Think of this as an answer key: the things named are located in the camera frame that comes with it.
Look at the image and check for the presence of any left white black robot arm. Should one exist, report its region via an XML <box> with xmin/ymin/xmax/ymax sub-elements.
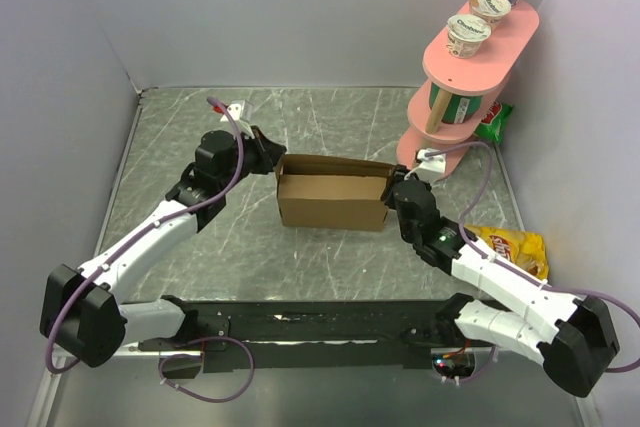
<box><xmin>40</xmin><ymin>126</ymin><xmax>287</xmax><ymax>372</ymax></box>

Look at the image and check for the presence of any chobani yogurt cup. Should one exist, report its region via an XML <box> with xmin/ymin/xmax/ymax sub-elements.
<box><xmin>446</xmin><ymin>14</ymin><xmax>492</xmax><ymax>59</ymax></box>
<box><xmin>468</xmin><ymin>0</ymin><xmax>511</xmax><ymax>30</ymax></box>

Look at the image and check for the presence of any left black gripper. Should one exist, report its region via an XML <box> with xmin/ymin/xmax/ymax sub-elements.
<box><xmin>220</xmin><ymin>126</ymin><xmax>287</xmax><ymax>192</ymax></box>

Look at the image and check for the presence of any green can on shelf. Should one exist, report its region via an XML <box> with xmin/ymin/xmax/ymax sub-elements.
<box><xmin>441</xmin><ymin>94</ymin><xmax>482</xmax><ymax>124</ymax></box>

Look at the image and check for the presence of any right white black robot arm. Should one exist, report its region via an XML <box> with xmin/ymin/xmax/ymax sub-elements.
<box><xmin>381</xmin><ymin>165</ymin><xmax>619</xmax><ymax>398</ymax></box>

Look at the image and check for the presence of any front Chobani yogurt cup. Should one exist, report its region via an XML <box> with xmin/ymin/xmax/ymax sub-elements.
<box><xmin>446</xmin><ymin>14</ymin><xmax>492</xmax><ymax>59</ymax></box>

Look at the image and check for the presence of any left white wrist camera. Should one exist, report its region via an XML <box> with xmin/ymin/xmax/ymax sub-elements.
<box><xmin>211</xmin><ymin>100</ymin><xmax>254</xmax><ymax>126</ymax></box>

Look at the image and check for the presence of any brown cardboard box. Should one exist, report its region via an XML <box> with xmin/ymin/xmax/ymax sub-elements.
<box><xmin>275</xmin><ymin>154</ymin><xmax>394</xmax><ymax>232</ymax></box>

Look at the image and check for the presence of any green chip bag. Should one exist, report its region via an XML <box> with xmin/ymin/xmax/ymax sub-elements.
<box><xmin>474</xmin><ymin>101</ymin><xmax>513</xmax><ymax>144</ymax></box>

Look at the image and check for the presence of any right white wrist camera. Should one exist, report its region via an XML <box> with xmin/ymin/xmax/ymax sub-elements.
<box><xmin>415</xmin><ymin>149</ymin><xmax>446</xmax><ymax>182</ymax></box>

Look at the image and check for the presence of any yellow chip bag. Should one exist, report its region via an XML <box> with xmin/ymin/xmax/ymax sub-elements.
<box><xmin>466</xmin><ymin>224</ymin><xmax>549</xmax><ymax>280</ymax></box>

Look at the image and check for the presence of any middle Chobani yogurt cup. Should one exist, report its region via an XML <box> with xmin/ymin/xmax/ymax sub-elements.
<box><xmin>468</xmin><ymin>0</ymin><xmax>511</xmax><ymax>30</ymax></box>

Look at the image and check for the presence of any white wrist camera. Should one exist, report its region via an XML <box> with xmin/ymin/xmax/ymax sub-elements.
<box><xmin>415</xmin><ymin>149</ymin><xmax>446</xmax><ymax>182</ymax></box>
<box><xmin>211</xmin><ymin>100</ymin><xmax>254</xmax><ymax>126</ymax></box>

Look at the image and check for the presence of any pink tiered wooden shelf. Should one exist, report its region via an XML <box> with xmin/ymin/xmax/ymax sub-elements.
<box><xmin>396</xmin><ymin>1</ymin><xmax>539</xmax><ymax>176</ymax></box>

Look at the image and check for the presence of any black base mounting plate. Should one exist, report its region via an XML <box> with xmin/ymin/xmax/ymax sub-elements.
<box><xmin>138</xmin><ymin>294</ymin><xmax>482</xmax><ymax>373</ymax></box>

